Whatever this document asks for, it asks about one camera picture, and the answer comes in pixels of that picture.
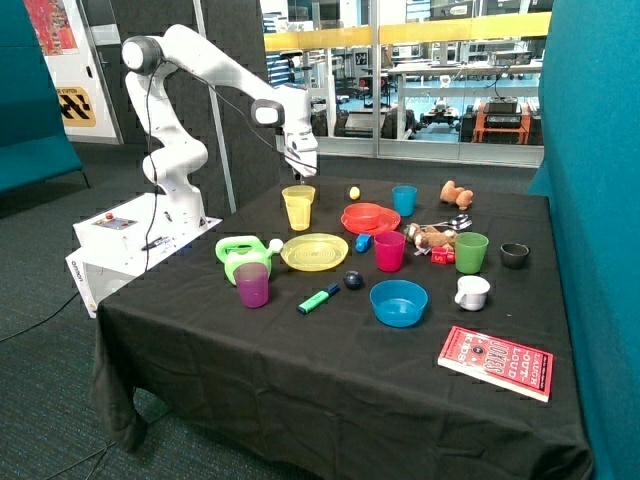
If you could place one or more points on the blue plastic bowl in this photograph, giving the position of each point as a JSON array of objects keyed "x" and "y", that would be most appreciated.
[{"x": 398, "y": 303}]

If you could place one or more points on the dark blue ball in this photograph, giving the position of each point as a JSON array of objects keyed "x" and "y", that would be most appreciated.
[{"x": 353, "y": 280}]

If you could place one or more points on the red plastic bowl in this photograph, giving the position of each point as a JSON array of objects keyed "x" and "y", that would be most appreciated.
[{"x": 364, "y": 216}]

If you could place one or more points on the brown teddy bear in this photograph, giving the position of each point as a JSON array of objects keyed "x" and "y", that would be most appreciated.
[{"x": 456, "y": 195}]

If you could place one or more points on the red plastic plate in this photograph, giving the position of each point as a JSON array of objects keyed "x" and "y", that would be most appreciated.
[{"x": 389, "y": 222}]

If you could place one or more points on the green toy watering can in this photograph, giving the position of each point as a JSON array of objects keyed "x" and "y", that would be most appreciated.
[{"x": 237, "y": 250}]

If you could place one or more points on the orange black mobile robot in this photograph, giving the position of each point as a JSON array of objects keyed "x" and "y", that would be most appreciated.
[{"x": 502, "y": 120}]

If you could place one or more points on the teal sofa bench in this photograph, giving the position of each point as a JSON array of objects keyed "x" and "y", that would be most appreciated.
[{"x": 34, "y": 145}]

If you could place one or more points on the black small bowl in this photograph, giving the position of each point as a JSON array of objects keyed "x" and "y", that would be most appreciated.
[{"x": 514, "y": 255}]

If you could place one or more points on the yellow plastic plate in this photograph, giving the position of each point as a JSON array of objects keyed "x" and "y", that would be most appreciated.
[{"x": 314, "y": 252}]

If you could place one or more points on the purple plastic cup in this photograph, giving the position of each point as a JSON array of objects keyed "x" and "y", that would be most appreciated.
[{"x": 252, "y": 282}]

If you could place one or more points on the red toy die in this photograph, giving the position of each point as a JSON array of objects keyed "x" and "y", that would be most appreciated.
[{"x": 442, "y": 255}]

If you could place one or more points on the metal spoon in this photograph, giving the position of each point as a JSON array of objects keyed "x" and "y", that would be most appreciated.
[{"x": 457, "y": 223}]

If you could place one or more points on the green plastic cup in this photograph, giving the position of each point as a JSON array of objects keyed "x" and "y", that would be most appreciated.
[{"x": 470, "y": 251}]

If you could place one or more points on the black tablecloth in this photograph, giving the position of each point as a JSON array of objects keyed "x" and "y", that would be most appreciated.
[{"x": 335, "y": 391}]

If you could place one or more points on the brown plush toy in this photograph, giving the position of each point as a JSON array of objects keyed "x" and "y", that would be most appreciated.
[{"x": 427, "y": 238}]

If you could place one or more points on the white ceramic cup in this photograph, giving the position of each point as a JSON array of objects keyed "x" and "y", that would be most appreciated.
[{"x": 472, "y": 292}]

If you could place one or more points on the yellow plastic cup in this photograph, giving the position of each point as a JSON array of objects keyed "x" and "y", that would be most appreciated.
[{"x": 299, "y": 213}]

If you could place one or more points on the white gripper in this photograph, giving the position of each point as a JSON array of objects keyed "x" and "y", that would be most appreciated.
[{"x": 300, "y": 151}]

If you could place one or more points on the green highlighter marker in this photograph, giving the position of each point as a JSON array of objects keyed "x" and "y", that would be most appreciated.
[{"x": 317, "y": 299}]

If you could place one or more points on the pink plastic cup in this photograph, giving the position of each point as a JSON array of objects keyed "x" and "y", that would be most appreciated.
[{"x": 389, "y": 250}]

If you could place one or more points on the teal partition wall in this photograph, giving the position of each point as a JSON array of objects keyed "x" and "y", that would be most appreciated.
[{"x": 589, "y": 99}]

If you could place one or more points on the red joke book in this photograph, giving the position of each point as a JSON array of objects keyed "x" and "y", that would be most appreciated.
[{"x": 506, "y": 364}]

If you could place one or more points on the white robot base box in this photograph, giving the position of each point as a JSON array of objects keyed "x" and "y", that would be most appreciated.
[{"x": 120, "y": 244}]

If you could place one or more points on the teal plastic cup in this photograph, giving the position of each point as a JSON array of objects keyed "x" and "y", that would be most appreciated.
[{"x": 404, "y": 199}]

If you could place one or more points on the blue toy block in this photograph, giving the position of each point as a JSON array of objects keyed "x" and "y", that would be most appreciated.
[{"x": 363, "y": 243}]

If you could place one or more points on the yellow toy egg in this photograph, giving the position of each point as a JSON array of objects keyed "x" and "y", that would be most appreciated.
[{"x": 354, "y": 193}]

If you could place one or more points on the red wall poster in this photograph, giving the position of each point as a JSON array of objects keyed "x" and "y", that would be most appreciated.
[{"x": 52, "y": 27}]

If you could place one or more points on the yellow black sign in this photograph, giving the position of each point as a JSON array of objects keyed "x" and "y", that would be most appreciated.
[{"x": 76, "y": 108}]

